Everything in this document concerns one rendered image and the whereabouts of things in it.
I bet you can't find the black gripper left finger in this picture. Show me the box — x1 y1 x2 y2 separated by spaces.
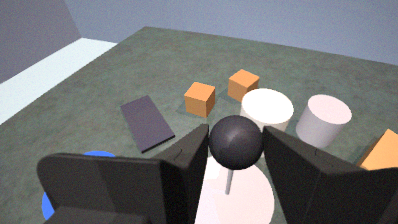
36 124 209 224

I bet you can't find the orange rectangular block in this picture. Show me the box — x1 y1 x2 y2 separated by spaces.
356 129 398 170

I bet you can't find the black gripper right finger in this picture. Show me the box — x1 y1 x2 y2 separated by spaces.
262 126 398 224

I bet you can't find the orange cube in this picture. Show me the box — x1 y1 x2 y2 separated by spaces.
228 69 259 103
184 82 215 118

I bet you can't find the blue short cylinder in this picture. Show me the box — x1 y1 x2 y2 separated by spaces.
42 151 115 220

